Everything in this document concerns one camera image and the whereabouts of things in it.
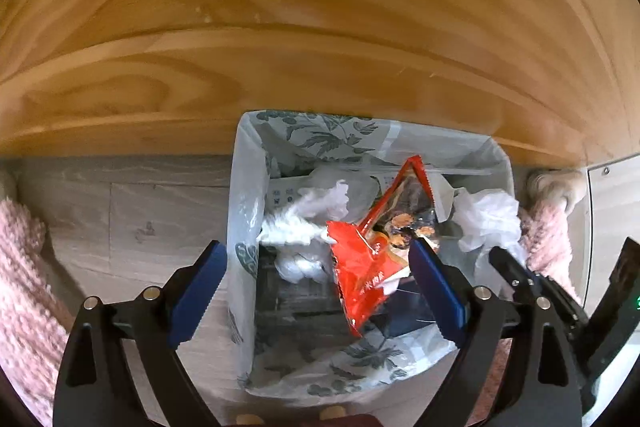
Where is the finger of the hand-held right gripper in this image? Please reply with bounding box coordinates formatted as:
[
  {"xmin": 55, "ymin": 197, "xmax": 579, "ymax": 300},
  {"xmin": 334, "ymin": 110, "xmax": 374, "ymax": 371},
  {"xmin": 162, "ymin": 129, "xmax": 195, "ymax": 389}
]
[{"xmin": 488, "ymin": 246, "xmax": 592, "ymax": 326}]

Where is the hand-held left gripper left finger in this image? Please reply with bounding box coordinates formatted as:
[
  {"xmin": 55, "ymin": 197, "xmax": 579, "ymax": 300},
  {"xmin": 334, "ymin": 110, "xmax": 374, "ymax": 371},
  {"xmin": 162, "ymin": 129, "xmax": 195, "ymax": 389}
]
[{"xmin": 52, "ymin": 240, "xmax": 228, "ymax": 427}]

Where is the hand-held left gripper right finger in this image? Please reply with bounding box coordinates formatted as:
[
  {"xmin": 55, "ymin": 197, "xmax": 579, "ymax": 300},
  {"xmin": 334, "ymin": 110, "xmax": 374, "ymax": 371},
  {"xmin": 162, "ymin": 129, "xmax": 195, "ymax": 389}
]
[{"xmin": 409, "ymin": 238, "xmax": 585, "ymax": 427}]

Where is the red snack packet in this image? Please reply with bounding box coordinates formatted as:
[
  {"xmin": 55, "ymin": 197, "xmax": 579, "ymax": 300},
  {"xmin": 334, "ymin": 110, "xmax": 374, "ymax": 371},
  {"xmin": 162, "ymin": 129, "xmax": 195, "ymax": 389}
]
[{"xmin": 325, "ymin": 155, "xmax": 442, "ymax": 339}]

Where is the white plastic bag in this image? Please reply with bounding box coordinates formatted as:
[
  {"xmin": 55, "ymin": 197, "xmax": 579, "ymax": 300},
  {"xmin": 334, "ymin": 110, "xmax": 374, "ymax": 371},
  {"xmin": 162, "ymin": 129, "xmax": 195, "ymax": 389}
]
[{"xmin": 257, "ymin": 179, "xmax": 351, "ymax": 283}]

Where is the white milk carton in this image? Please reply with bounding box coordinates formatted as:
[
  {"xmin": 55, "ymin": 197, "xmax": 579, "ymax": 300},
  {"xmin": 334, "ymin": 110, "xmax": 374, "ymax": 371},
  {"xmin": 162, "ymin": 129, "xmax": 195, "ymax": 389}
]
[{"xmin": 269, "ymin": 174, "xmax": 313, "ymax": 210}]

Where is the cardboard bin with floral liner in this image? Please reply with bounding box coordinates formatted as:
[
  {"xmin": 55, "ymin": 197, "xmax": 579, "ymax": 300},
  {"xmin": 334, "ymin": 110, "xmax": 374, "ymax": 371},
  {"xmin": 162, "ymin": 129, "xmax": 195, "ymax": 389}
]
[{"xmin": 226, "ymin": 108, "xmax": 517, "ymax": 400}]

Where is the person's right white slipper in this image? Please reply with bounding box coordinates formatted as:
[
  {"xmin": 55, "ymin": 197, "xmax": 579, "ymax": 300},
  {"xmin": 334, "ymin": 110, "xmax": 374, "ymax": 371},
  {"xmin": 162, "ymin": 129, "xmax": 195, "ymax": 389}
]
[{"xmin": 525, "ymin": 168, "xmax": 587, "ymax": 214}]

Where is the wooden bed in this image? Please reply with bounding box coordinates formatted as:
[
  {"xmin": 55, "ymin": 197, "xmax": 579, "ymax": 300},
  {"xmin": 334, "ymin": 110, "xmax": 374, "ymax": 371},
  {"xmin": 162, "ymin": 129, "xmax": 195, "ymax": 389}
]
[{"xmin": 0, "ymin": 0, "xmax": 640, "ymax": 168}]

